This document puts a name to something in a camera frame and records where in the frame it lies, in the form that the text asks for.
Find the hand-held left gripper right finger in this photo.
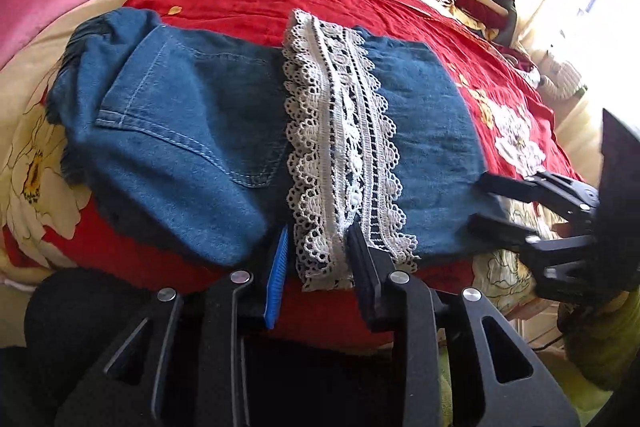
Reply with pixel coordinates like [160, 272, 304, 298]
[346, 222, 583, 427]

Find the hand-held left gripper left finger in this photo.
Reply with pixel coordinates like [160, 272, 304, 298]
[54, 226, 291, 427]

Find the white crumpled cloth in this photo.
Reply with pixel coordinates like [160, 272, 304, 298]
[537, 49, 586, 100]

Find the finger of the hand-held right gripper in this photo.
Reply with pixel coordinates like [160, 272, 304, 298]
[467, 213, 548, 259]
[477, 171, 563, 214]

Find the lime green cloth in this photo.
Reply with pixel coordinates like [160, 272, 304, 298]
[560, 287, 640, 408]

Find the blue denim pants lace trim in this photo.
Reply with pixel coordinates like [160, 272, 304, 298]
[45, 7, 506, 293]

